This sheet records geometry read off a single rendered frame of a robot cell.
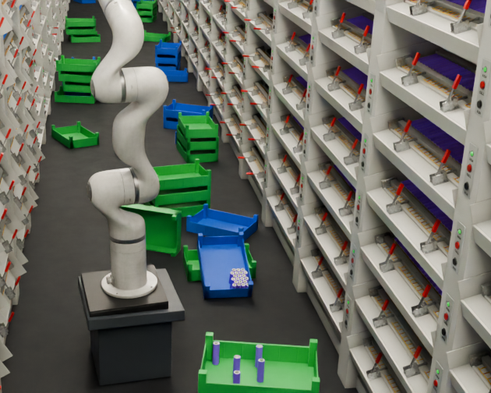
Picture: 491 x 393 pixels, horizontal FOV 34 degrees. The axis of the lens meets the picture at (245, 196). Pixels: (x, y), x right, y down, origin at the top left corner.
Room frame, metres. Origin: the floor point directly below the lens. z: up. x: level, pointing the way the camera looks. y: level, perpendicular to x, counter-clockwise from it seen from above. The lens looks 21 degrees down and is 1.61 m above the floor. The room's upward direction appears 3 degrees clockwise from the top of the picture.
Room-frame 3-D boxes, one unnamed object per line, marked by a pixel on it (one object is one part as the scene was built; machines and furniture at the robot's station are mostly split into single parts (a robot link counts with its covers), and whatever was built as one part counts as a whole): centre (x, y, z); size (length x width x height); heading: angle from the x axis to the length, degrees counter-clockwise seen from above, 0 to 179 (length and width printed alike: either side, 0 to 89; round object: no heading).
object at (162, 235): (3.40, 0.45, 0.10); 0.30 x 0.08 x 0.20; 76
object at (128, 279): (2.44, 0.38, 0.40); 0.19 x 0.19 x 0.18
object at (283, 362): (1.78, -0.06, 0.44); 0.30 x 0.20 x 0.08; 88
